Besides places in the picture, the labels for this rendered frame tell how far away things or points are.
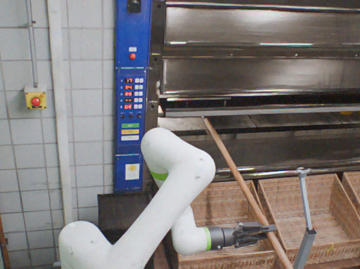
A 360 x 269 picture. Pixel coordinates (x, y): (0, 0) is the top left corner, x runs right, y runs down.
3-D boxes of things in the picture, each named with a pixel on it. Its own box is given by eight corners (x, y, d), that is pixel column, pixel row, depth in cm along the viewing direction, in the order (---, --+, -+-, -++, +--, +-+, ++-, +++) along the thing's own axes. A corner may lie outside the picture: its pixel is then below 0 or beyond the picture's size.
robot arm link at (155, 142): (156, 154, 131) (183, 130, 136) (129, 137, 138) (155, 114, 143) (167, 188, 144) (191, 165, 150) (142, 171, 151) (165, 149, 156)
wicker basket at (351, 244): (248, 212, 274) (256, 178, 260) (324, 204, 288) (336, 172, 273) (279, 270, 235) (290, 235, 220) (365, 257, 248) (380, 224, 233)
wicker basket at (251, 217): (159, 219, 261) (162, 184, 247) (245, 212, 274) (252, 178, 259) (175, 282, 222) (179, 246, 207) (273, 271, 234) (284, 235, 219)
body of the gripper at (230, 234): (219, 223, 168) (241, 220, 171) (216, 238, 173) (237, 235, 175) (225, 236, 162) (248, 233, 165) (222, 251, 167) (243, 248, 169)
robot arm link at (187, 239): (173, 262, 163) (177, 247, 155) (167, 235, 171) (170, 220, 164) (208, 258, 166) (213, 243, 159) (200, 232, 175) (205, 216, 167)
